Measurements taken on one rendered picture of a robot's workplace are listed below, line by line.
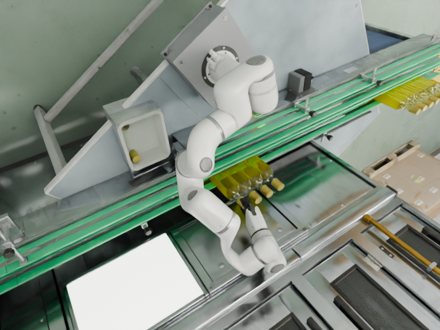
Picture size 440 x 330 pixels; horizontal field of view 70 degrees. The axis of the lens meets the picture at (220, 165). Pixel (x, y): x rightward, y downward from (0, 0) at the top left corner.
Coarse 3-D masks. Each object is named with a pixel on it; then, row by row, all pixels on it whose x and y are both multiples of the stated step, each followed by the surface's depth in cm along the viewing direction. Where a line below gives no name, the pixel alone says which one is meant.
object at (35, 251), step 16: (304, 128) 149; (272, 144) 142; (240, 160) 135; (176, 176) 130; (208, 176) 129; (144, 192) 124; (160, 192) 123; (176, 192) 124; (112, 208) 118; (128, 208) 118; (80, 224) 114; (96, 224) 113; (48, 240) 109; (64, 240) 109; (32, 256) 105; (0, 272) 101
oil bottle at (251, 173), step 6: (240, 162) 136; (246, 162) 136; (240, 168) 134; (246, 168) 133; (252, 168) 133; (246, 174) 131; (252, 174) 130; (258, 174) 130; (252, 180) 128; (258, 180) 128; (252, 186) 130
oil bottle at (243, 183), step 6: (228, 168) 134; (234, 168) 134; (228, 174) 132; (234, 174) 131; (240, 174) 131; (234, 180) 129; (240, 180) 128; (246, 180) 128; (240, 186) 126; (246, 186) 126; (240, 192) 128
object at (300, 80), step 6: (294, 72) 152; (300, 72) 151; (306, 72) 151; (294, 78) 150; (300, 78) 147; (306, 78) 149; (288, 84) 156; (294, 84) 152; (300, 84) 149; (306, 84) 152; (294, 90) 154; (300, 90) 152
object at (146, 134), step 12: (132, 120) 110; (144, 120) 121; (156, 120) 120; (120, 132) 110; (132, 132) 121; (144, 132) 124; (156, 132) 127; (132, 144) 124; (144, 144) 127; (156, 144) 130; (168, 144) 124; (144, 156) 127; (156, 156) 127; (132, 168) 121
